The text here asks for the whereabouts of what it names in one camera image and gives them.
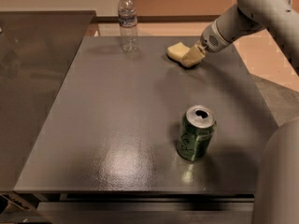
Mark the yellow sponge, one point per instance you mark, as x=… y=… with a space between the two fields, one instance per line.
x=177 y=51

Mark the clear plastic water bottle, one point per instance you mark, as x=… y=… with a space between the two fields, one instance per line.
x=128 y=25

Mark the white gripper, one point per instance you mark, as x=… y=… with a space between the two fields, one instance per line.
x=210 y=42

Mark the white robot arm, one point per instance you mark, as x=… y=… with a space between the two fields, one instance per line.
x=276 y=200

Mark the green soda can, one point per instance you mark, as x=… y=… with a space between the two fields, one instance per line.
x=197 y=127

